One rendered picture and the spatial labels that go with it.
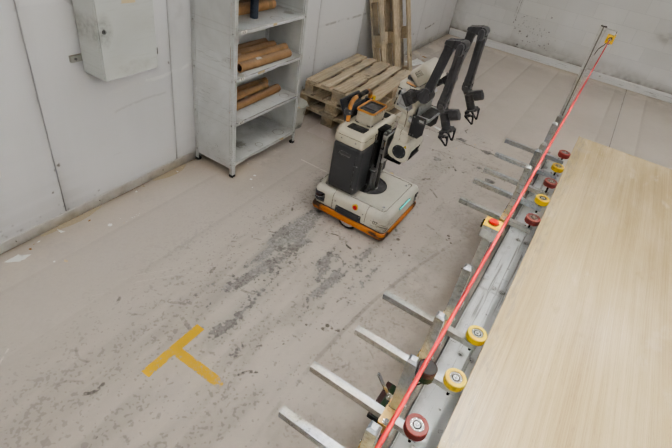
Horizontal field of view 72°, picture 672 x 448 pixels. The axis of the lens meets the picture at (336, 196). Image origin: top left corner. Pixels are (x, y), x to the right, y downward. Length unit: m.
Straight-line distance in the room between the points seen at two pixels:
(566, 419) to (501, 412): 0.23
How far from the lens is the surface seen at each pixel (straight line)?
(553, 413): 1.96
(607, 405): 2.10
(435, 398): 2.14
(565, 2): 9.05
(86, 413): 2.80
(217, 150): 4.14
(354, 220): 3.61
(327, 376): 1.79
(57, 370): 2.98
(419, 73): 3.17
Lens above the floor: 2.35
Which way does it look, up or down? 35 degrees down
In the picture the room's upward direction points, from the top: 10 degrees clockwise
